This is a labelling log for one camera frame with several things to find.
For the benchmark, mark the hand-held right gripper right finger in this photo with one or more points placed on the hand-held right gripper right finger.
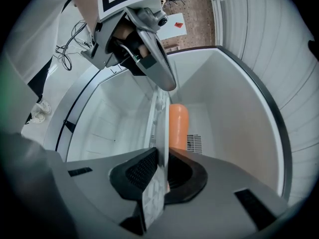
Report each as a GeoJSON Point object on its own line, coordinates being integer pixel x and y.
{"type": "Point", "coordinates": [224, 195]}

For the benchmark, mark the white board with red diamond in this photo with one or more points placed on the white board with red diamond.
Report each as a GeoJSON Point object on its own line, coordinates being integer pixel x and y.
{"type": "Point", "coordinates": [172, 26]}

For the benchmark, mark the person's black trousers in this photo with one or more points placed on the person's black trousers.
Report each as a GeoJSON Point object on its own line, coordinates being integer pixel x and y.
{"type": "Point", "coordinates": [40, 78]}

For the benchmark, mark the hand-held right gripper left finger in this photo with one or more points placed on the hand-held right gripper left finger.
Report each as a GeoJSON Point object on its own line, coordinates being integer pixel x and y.
{"type": "Point", "coordinates": [99, 183]}

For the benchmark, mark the person's white shirt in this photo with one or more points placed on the person's white shirt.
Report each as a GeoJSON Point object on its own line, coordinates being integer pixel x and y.
{"type": "Point", "coordinates": [37, 34]}

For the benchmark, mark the person's white shoe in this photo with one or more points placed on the person's white shoe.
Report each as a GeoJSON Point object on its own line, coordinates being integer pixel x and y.
{"type": "Point", "coordinates": [44, 106]}
{"type": "Point", "coordinates": [37, 118]}

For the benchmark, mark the orange food piece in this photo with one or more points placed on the orange food piece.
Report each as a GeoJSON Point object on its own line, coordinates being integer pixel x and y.
{"type": "Point", "coordinates": [179, 126]}

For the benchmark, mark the person's left forearm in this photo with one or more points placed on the person's left forearm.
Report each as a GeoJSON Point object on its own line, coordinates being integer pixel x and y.
{"type": "Point", "coordinates": [87, 6]}

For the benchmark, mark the person's left hand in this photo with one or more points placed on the person's left hand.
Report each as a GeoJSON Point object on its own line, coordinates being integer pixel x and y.
{"type": "Point", "coordinates": [123, 31]}

